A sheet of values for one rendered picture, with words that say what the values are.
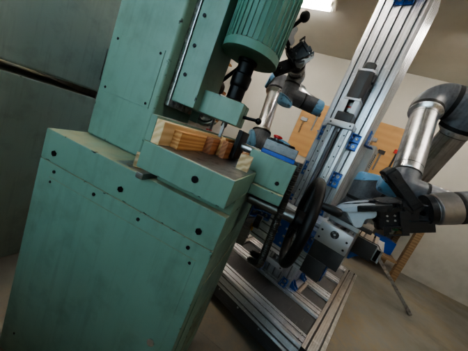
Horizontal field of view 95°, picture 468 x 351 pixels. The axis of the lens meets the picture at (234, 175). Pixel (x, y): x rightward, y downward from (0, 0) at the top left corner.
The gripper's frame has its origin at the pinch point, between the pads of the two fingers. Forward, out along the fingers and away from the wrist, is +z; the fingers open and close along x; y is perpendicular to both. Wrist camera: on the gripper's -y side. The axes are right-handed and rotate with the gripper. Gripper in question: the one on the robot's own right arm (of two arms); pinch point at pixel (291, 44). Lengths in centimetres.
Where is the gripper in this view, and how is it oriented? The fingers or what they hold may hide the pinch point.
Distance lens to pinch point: 88.0
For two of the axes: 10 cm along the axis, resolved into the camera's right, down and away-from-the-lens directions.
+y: 8.4, -4.6, -2.8
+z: -2.7, 0.7, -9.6
